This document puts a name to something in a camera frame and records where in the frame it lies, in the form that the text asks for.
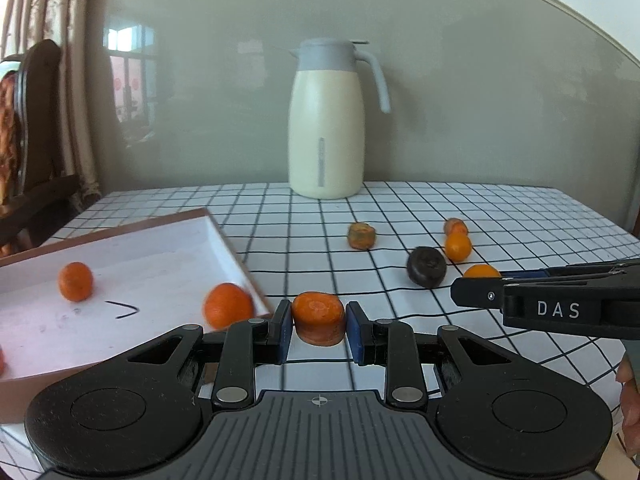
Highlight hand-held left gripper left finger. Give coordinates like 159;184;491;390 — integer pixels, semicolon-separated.
107;299;293;409

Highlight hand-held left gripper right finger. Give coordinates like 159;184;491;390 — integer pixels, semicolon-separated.
346;301;531;409

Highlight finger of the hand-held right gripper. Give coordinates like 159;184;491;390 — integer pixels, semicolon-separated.
450;275;507;309
499;259;640;286

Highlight small orange tangerine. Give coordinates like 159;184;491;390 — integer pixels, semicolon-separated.
462;264;502;281
444;232;473;262

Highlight orange carrot piece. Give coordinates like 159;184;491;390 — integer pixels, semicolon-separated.
291;291;347;347

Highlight dark blackish round fruit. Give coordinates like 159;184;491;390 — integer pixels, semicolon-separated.
406;246;448;289

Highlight brownish dried orange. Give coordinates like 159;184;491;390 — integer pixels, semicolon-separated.
348;222;376;251

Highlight brown cardboard box white inside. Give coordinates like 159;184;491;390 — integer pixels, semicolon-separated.
0;207;275;423

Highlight person's right hand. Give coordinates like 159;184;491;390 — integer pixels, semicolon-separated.
616;352;640;458

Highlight white black checked tablecloth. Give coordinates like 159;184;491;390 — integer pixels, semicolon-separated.
0;181;640;480

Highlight cream thermos jug grey lid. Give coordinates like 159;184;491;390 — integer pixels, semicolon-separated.
287;37;391;200

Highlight wooden sofa orange woven cushions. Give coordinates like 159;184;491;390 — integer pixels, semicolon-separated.
0;39;81;256

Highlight beige patterned curtain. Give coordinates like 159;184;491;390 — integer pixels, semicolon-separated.
0;0;103;201

